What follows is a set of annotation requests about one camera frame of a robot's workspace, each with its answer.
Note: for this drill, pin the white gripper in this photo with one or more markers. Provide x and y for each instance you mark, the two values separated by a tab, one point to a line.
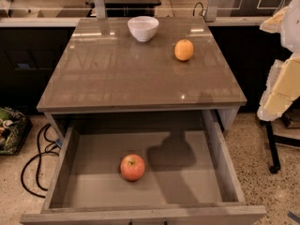
292	32

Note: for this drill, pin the red apple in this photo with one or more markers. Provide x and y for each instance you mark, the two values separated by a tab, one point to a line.
132	167

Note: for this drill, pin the open grey top drawer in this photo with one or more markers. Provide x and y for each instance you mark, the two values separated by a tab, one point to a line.
189	177

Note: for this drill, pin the black wheeled stand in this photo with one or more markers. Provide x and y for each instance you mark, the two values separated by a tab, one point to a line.
290	119

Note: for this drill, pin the orange fruit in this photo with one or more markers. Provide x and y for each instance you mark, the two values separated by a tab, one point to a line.
183	49

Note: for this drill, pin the white ceramic bowl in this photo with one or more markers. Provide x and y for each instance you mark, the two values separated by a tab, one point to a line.
143	28

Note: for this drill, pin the dark basket with items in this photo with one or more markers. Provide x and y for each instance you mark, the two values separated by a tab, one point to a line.
14	129

